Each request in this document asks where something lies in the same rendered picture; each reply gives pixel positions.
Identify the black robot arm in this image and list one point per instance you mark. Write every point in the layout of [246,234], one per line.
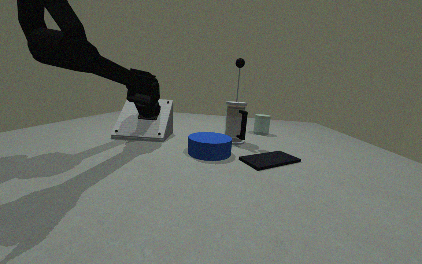
[70,49]

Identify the dark grey flat rectangular mat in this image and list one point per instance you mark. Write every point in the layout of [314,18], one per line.
[269,160]

